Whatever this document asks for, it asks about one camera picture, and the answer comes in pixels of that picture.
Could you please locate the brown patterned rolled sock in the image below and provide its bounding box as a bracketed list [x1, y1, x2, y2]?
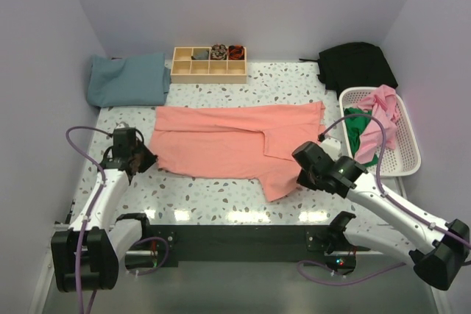
[210, 44, 227, 60]

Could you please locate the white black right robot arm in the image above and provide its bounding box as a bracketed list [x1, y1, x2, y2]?
[292, 141, 470, 290]

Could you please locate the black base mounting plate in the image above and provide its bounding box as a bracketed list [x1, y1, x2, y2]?
[125, 225, 355, 271]

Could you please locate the green t shirt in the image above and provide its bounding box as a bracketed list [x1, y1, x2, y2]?
[344, 107, 372, 157]

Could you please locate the orange black rolled sock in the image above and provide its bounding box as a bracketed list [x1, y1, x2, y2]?
[228, 45, 245, 60]

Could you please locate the folded teal t shirt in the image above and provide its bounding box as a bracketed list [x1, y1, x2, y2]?
[87, 53, 171, 108]

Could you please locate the light pink t shirt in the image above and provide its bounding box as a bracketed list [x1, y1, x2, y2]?
[355, 84, 401, 164]

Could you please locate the black folded garment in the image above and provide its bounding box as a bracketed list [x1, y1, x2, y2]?
[310, 42, 398, 94]

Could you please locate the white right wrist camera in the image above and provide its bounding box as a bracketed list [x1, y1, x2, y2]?
[318, 134, 341, 157]

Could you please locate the white plastic laundry basket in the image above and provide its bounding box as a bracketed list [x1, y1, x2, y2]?
[339, 87, 422, 177]

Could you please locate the grey rolled sock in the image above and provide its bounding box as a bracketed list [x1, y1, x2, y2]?
[191, 48, 210, 60]

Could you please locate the wooden compartment tray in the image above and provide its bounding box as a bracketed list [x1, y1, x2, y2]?
[171, 46, 247, 84]

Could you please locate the salmon pink t shirt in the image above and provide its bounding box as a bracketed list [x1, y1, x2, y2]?
[149, 101, 325, 201]

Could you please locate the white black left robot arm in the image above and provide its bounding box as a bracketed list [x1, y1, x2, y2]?
[51, 125, 157, 293]

